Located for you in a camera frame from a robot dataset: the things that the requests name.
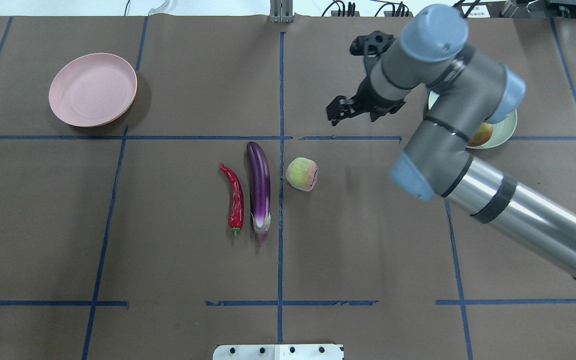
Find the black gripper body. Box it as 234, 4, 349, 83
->
338, 76, 406, 122

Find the green pink peach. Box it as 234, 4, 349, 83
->
285, 157, 319, 192

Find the purple eggplant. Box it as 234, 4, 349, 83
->
246, 141, 272, 246

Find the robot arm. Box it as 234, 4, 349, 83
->
326, 4, 576, 280

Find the light green plate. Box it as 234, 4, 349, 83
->
427, 90, 518, 150

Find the red chili pepper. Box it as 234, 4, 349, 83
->
219, 163, 244, 239

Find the pink plate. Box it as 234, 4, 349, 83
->
48, 52, 138, 128

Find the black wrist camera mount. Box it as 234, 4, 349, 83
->
349, 30, 396, 76

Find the aluminium frame post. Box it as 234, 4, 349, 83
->
269, 0, 294, 24

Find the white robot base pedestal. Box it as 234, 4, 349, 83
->
212, 343, 345, 360

